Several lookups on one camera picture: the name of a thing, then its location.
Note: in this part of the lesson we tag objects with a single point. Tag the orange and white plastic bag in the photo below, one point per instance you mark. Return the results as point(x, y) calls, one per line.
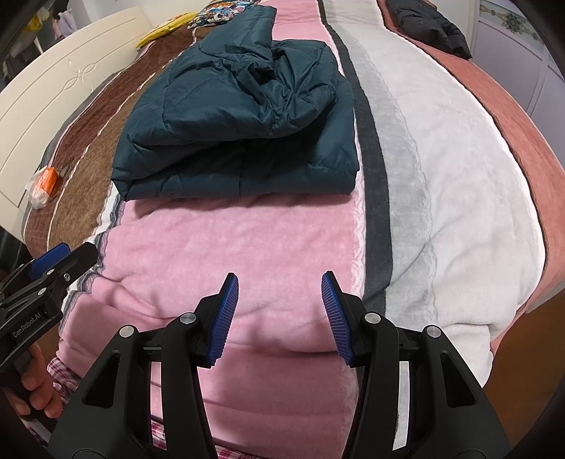
point(44, 183)

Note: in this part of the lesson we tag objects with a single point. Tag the person's left hand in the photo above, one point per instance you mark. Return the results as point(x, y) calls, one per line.
point(39, 388)

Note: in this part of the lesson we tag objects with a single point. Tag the lavender wardrobe door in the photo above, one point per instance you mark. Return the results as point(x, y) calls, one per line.
point(512, 53)

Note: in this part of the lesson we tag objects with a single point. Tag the yellow plush toy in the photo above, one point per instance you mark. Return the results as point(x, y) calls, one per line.
point(165, 28)

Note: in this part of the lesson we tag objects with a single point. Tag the teal padded jacket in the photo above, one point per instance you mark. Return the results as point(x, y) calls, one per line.
point(238, 128)

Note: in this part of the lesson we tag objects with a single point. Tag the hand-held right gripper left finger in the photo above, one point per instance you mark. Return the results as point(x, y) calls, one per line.
point(223, 317)

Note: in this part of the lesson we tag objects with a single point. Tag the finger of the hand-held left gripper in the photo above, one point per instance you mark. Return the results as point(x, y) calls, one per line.
point(73, 262)
point(48, 258)

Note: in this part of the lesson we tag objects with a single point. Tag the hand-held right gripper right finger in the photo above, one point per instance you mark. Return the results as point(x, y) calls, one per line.
point(335, 317)

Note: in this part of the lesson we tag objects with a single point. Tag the striped fleece blanket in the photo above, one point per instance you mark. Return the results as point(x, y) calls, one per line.
point(463, 185)

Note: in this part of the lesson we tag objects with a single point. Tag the colourful printed pillow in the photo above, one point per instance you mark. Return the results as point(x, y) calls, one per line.
point(225, 11)

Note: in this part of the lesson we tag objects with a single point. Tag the black padded jacket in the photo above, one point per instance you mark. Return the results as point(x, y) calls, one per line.
point(430, 24)

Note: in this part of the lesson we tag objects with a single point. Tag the cream wooden headboard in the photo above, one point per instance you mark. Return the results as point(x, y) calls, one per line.
point(48, 101)

